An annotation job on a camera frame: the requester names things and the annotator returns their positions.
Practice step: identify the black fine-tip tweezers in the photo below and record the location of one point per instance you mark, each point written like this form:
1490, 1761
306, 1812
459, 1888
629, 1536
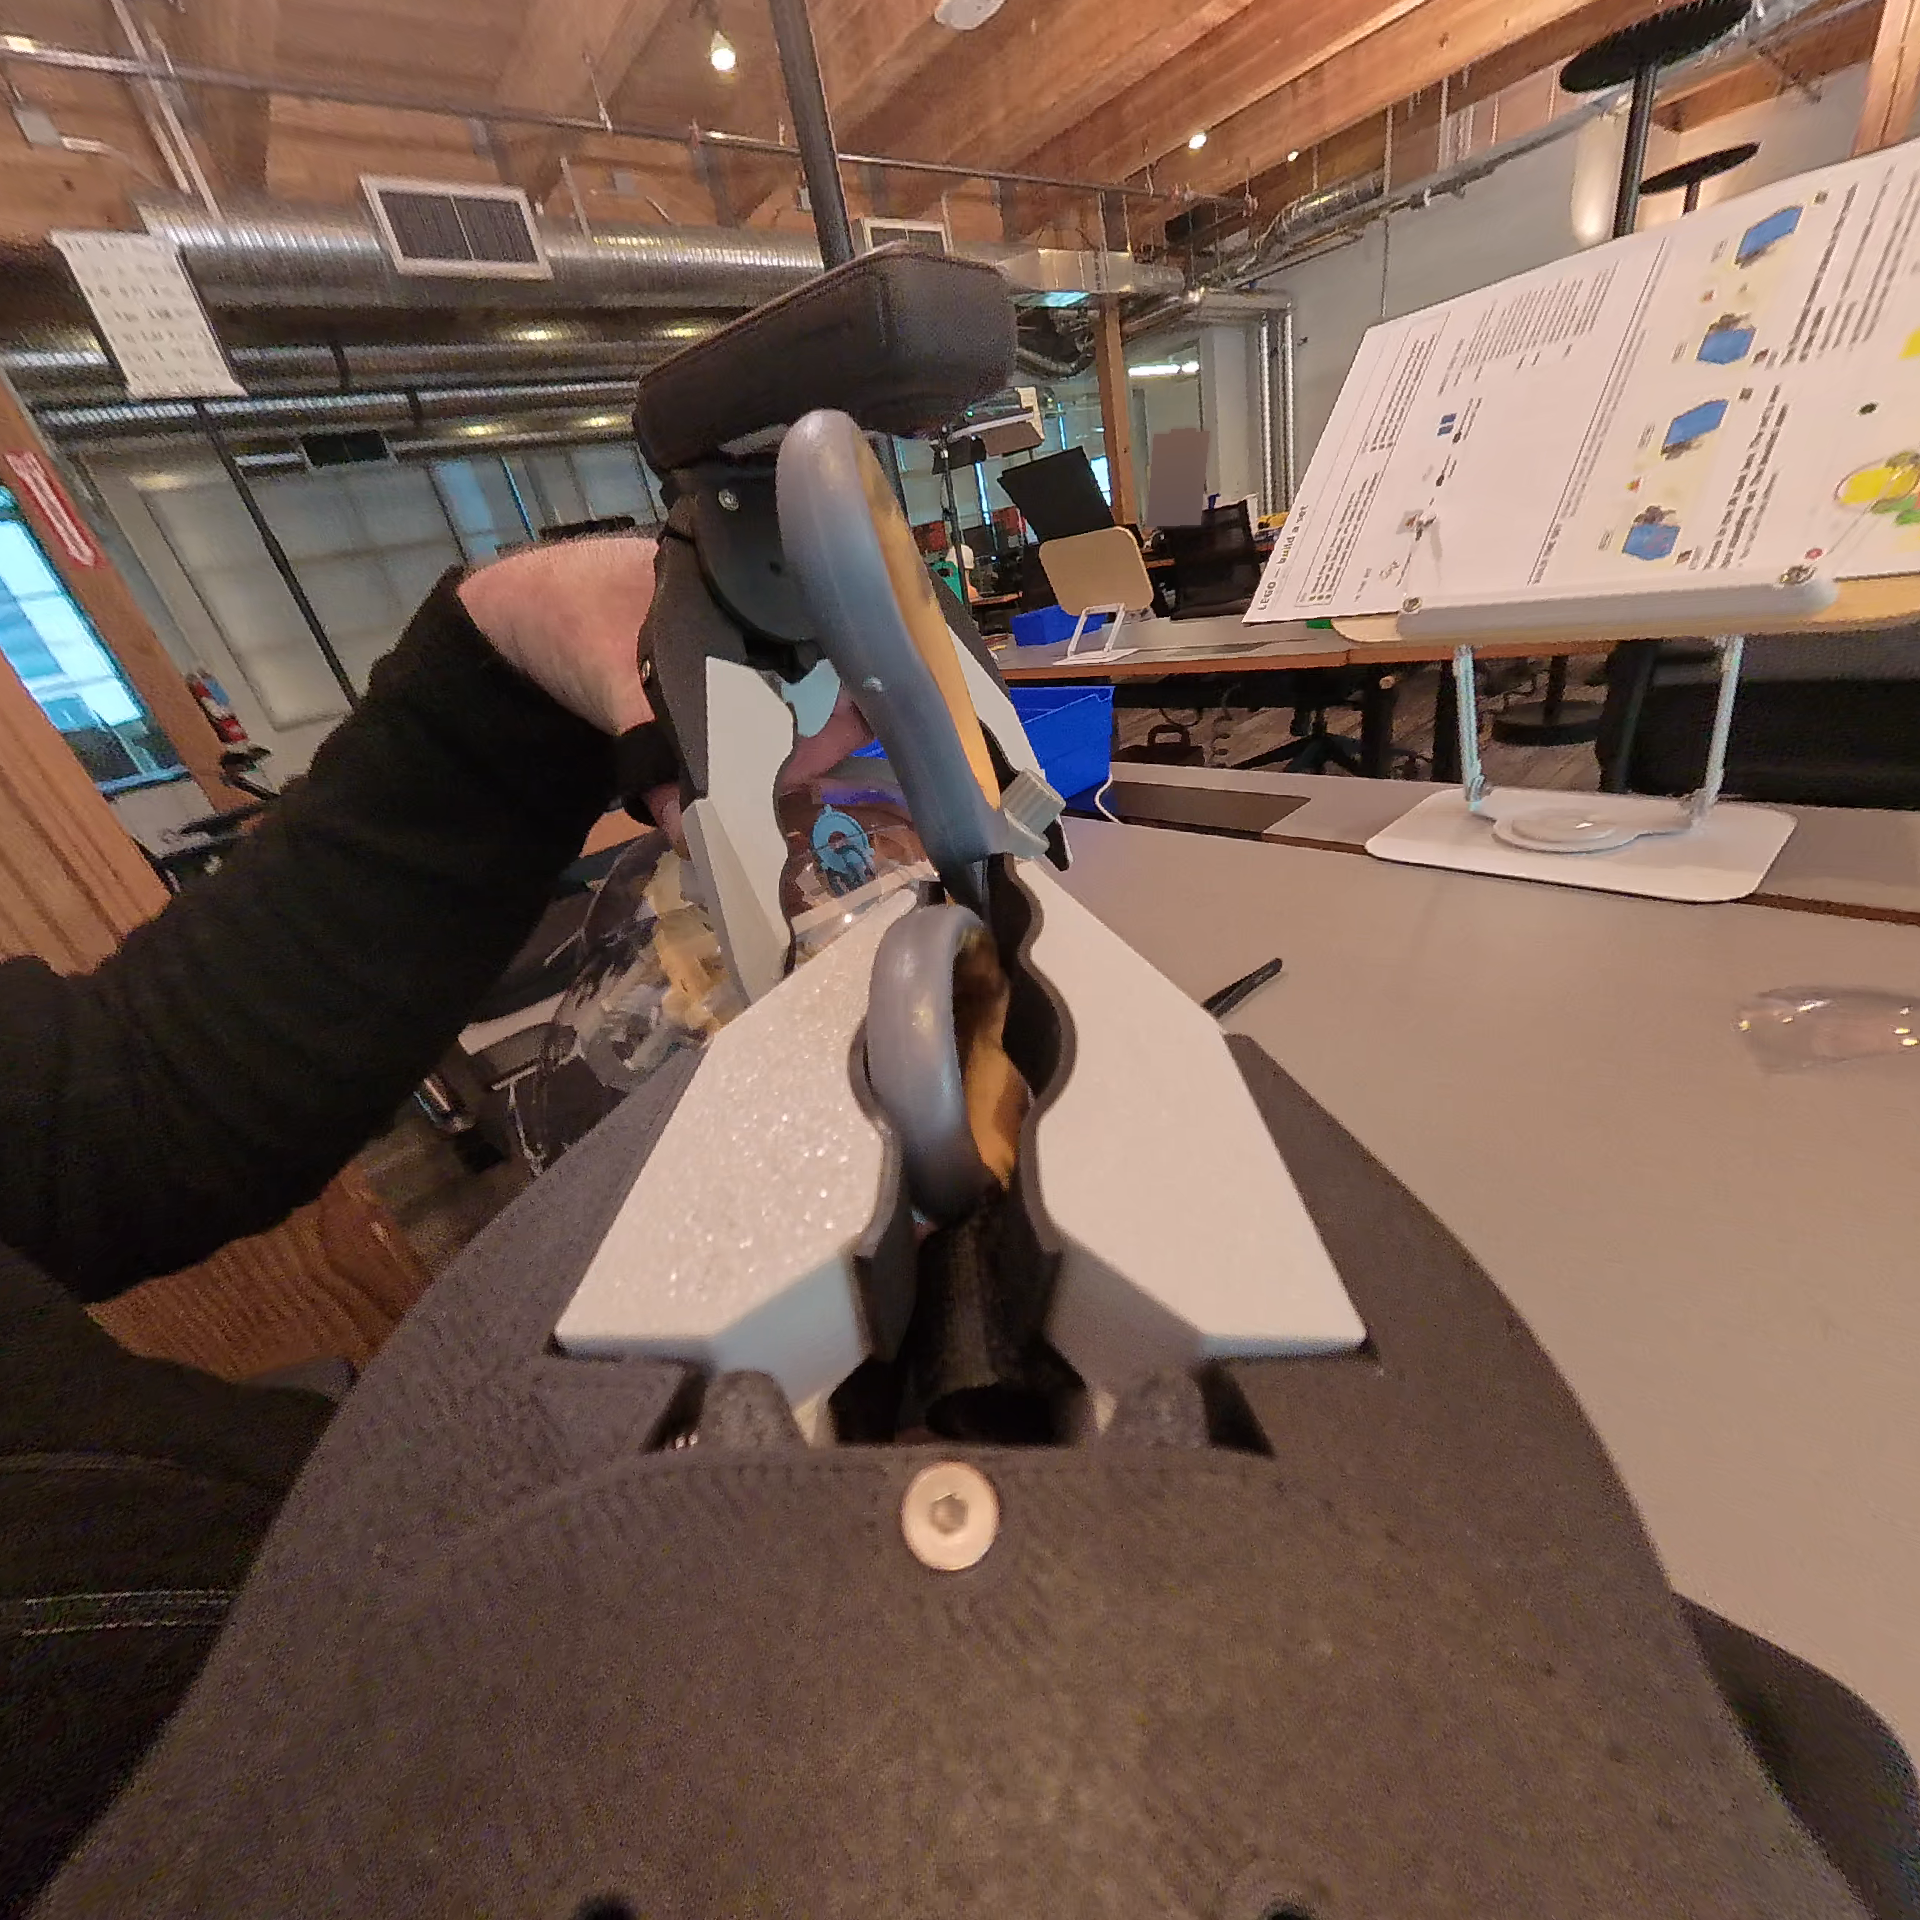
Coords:
1243, 982

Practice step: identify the red fire extinguisher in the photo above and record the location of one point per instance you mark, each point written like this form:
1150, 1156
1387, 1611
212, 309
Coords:
219, 705

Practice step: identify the person's left hand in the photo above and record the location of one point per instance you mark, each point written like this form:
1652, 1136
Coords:
570, 629

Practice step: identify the white ceiling vent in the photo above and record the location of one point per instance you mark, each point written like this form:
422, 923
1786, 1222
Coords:
459, 225

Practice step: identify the silver air duct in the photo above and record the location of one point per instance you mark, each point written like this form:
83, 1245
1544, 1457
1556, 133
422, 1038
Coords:
300, 246

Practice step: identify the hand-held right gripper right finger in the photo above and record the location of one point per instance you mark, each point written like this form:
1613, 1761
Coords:
1186, 1200

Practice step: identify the blue bin with square label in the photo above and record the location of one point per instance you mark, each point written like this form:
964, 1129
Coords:
1067, 734

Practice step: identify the printed instruction sheet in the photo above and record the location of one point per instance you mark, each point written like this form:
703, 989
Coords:
1576, 420

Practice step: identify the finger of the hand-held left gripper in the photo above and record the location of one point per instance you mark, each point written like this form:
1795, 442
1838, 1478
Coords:
735, 840
992, 734

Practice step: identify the tan-backed document stand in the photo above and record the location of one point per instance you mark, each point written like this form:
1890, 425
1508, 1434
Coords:
1096, 570

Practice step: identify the clear plastic shell piece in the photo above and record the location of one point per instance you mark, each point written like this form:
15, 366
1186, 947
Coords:
1838, 1027

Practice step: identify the black round-top stand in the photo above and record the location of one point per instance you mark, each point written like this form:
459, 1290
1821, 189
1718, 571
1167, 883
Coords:
1638, 149

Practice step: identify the small blue bin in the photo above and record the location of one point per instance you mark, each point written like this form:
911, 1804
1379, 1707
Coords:
1060, 622

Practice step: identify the clear maze puzzle ball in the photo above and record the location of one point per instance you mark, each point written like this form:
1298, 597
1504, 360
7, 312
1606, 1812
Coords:
840, 854

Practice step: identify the black pole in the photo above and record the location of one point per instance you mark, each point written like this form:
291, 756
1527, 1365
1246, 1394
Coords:
810, 136

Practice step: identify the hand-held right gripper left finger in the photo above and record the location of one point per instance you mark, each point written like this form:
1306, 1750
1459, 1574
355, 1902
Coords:
735, 1185

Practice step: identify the grey scissors with yellow lining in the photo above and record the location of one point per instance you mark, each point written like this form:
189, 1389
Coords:
826, 600

